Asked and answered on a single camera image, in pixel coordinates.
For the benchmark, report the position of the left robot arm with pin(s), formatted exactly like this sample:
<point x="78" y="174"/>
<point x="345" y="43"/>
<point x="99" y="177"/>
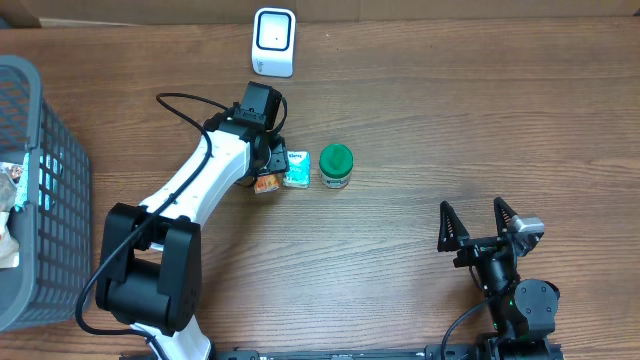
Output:
<point x="150" y="272"/>

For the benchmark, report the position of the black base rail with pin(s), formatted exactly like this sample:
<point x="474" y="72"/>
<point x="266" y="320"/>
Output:
<point x="430" y="352"/>

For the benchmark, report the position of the grey plastic mesh basket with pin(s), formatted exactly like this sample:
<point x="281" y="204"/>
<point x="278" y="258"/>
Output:
<point x="53" y="222"/>

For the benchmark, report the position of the green lid jar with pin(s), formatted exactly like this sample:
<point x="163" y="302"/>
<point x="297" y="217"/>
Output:
<point x="336" y="164"/>

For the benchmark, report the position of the teal wipes packet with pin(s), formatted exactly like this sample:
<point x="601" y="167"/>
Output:
<point x="47" y="177"/>

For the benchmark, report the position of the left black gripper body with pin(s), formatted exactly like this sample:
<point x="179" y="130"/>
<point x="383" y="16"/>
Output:
<point x="278" y="161"/>

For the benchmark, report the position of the beige snack bag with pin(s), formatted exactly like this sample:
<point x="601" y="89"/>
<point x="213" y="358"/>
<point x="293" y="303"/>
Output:
<point x="10" y="177"/>

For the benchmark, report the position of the white barcode scanner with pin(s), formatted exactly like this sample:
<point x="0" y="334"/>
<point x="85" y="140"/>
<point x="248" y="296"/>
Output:
<point x="273" y="42"/>

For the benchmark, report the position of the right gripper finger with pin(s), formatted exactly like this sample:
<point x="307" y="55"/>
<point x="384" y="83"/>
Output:
<point x="452" y="233"/>
<point x="504" y="215"/>

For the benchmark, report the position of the cardboard backboard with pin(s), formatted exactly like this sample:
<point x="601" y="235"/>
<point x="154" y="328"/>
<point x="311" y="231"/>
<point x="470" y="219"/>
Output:
<point x="30" y="13"/>

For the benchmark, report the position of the orange small packet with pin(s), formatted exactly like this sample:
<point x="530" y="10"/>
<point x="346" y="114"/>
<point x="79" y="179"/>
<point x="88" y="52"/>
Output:
<point x="266" y="183"/>

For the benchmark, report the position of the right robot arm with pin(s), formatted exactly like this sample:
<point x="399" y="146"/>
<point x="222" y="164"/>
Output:
<point x="522" y="310"/>

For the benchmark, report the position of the teal tissue pack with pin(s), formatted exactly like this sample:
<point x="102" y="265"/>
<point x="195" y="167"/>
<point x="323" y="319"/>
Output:
<point x="299" y="173"/>

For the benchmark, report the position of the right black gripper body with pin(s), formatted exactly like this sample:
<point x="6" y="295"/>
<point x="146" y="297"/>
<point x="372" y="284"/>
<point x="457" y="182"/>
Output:
<point x="474" y="250"/>

